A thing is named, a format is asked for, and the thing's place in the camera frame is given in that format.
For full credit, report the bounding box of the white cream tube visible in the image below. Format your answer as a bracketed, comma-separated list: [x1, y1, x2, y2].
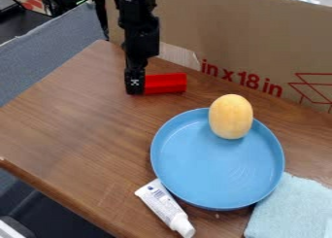
[134, 179, 196, 238]

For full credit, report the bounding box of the yellow potato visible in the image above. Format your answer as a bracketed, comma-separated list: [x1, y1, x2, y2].
[209, 94, 253, 139]

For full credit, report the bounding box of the blue round plate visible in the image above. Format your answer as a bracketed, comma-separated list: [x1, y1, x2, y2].
[150, 108, 285, 211]

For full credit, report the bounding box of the grey fabric panel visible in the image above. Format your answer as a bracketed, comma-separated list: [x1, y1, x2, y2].
[0, 3, 106, 106]

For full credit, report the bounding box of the red rectangular block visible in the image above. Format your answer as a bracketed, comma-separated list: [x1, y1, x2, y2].
[144, 73, 186, 94]

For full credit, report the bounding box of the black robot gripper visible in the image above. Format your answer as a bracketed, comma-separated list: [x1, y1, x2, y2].
[118, 10, 160, 95]

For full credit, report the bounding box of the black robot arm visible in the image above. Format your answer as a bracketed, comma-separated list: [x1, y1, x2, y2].
[41, 0, 160, 95]

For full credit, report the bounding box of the light blue towel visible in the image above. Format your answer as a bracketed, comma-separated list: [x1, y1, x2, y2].
[244, 173, 332, 238]

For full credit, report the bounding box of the cardboard box wall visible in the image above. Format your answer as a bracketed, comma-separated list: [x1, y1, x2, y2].
[105, 0, 332, 114]

